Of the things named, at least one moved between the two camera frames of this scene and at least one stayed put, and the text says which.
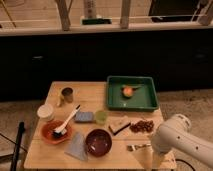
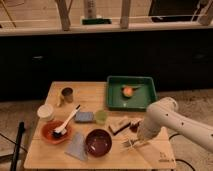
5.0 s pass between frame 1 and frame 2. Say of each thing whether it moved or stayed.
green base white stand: stayed
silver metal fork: moved
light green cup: stayed
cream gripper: moved
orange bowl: stayed
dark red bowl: stayed
